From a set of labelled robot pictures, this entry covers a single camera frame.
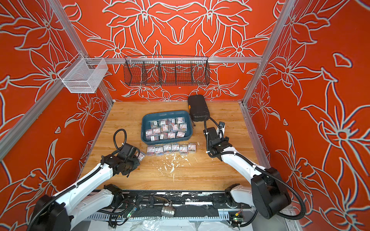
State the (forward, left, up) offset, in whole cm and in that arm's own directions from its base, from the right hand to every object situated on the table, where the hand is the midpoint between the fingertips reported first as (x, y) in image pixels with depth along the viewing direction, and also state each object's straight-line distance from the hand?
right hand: (219, 135), depth 86 cm
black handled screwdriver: (+16, +15, -11) cm, 25 cm away
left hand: (-15, +49, -8) cm, 52 cm away
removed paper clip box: (-7, +43, -9) cm, 44 cm away
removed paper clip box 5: (-5, +17, -8) cm, 19 cm away
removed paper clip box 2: (-7, +38, -9) cm, 39 cm away
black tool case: (+29, +11, -8) cm, 32 cm away
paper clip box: (-6, +22, -9) cm, 25 cm away
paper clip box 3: (+4, +31, -7) cm, 32 cm away
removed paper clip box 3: (-6, +32, -8) cm, 34 cm away
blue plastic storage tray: (+21, +49, -7) cm, 54 cm away
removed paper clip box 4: (-5, +27, -8) cm, 29 cm away
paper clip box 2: (+5, +24, -7) cm, 26 cm away
